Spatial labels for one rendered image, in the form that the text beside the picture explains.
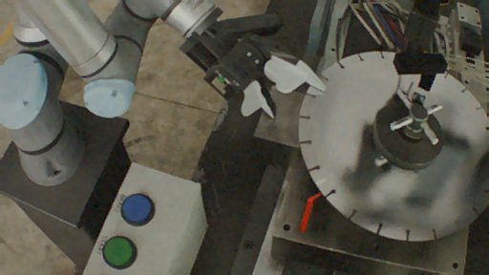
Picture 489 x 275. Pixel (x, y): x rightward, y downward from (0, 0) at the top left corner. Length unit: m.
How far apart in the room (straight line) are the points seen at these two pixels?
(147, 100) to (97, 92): 1.27
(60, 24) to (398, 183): 0.49
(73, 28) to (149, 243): 0.30
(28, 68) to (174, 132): 1.12
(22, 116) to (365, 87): 0.54
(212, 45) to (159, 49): 1.43
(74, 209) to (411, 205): 0.57
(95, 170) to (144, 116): 1.01
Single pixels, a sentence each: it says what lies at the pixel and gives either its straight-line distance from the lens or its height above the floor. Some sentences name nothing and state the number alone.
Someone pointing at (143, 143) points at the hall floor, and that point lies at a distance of 1.79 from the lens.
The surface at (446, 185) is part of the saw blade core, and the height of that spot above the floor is 0.95.
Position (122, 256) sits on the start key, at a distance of 0.61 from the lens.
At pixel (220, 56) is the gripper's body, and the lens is 0.68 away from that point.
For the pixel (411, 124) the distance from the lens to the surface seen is 0.63.
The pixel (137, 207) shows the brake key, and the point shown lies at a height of 0.91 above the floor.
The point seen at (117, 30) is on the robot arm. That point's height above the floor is 1.00.
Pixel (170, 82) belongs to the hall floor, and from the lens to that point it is 1.95.
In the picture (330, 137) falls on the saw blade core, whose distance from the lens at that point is 0.63.
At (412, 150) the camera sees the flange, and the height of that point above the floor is 0.96.
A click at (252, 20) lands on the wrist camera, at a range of 0.72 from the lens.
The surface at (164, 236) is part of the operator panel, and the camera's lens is 0.62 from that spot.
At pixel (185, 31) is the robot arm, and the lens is 0.69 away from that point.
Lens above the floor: 1.47
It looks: 56 degrees down
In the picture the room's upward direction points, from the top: straight up
